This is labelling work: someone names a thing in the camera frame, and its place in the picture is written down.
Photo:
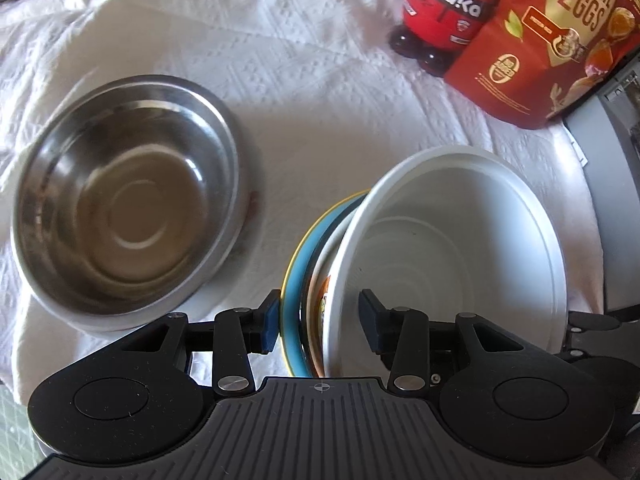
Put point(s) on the white paper bowl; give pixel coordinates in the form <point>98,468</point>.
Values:
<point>446,231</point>

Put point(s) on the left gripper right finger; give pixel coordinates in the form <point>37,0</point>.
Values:
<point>401,338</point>

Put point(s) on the grey appliance at right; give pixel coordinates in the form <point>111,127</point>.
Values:
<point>605,126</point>

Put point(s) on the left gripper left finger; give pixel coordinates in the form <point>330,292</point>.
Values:
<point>238,333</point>

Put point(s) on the red quail eggs bag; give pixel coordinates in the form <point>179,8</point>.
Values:
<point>534,58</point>

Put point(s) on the blue plate yellow rim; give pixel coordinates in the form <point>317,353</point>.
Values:
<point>294,282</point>

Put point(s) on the red waka bear figurine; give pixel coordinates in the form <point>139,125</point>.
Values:
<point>435,32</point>

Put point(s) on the stainless steel bowl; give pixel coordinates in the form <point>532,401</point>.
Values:
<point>131,199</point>

